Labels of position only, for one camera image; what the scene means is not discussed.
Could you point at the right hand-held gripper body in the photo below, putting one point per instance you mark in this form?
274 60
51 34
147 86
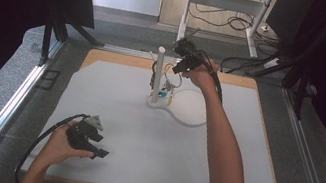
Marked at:
187 48

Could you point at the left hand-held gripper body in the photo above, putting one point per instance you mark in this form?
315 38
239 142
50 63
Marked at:
80 134

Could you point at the white key stand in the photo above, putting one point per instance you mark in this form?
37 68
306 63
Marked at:
158 70

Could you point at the teal key tag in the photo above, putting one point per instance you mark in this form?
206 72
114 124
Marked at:
163 94

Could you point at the yellow key tag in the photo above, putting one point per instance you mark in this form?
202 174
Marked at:
170 100

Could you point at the person's right hand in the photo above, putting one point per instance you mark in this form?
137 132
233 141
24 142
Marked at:
204 76

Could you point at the person's left hand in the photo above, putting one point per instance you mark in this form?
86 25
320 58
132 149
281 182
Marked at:
54 150

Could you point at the white table mat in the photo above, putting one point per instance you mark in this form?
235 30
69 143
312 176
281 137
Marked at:
139 155

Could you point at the white power strip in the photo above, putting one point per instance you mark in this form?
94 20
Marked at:
271 63

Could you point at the black tripod legs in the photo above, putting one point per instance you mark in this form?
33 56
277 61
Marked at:
46 40

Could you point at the black metal stand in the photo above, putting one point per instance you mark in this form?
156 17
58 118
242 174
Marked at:
302 89

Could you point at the white desk frame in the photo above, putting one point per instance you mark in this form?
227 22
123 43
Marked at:
224 1

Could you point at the small black frame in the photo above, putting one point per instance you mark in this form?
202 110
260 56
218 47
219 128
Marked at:
39 83

